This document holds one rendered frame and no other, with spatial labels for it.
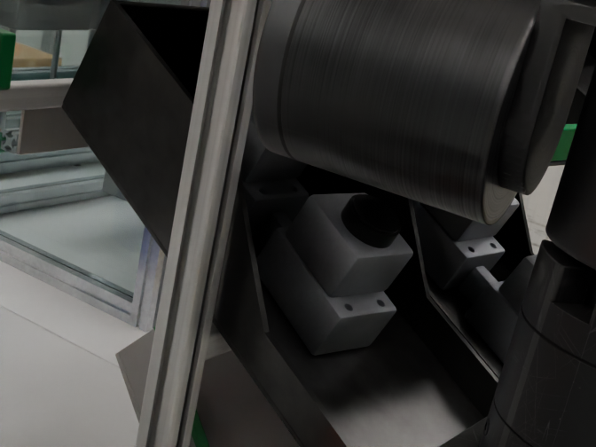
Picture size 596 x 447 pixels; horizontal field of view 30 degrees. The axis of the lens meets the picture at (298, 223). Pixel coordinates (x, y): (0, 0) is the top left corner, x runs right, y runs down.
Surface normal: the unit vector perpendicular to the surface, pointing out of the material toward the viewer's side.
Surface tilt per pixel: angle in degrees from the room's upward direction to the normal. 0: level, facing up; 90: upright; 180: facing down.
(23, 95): 90
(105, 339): 0
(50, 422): 0
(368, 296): 25
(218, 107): 90
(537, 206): 90
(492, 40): 58
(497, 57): 64
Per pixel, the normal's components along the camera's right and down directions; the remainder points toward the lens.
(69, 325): 0.19, -0.94
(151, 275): -0.55, 0.14
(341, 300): 0.47, -0.71
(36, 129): 0.81, 0.32
